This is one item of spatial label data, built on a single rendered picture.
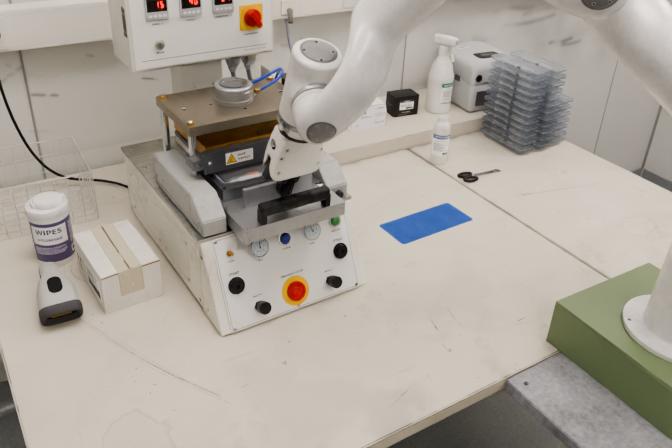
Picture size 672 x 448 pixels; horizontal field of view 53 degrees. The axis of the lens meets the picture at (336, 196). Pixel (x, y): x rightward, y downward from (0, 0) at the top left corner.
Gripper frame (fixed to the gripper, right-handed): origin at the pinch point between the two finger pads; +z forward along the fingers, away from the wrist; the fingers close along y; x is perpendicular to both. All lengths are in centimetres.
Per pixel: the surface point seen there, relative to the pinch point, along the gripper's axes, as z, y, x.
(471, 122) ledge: 36, 93, 33
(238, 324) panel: 20.9, -13.4, -13.6
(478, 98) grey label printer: 31, 98, 38
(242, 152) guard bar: 0.9, -3.4, 11.6
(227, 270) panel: 13.1, -13.2, -5.9
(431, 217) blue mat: 27, 47, -1
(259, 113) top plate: -5.1, 1.3, 15.3
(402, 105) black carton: 36, 74, 46
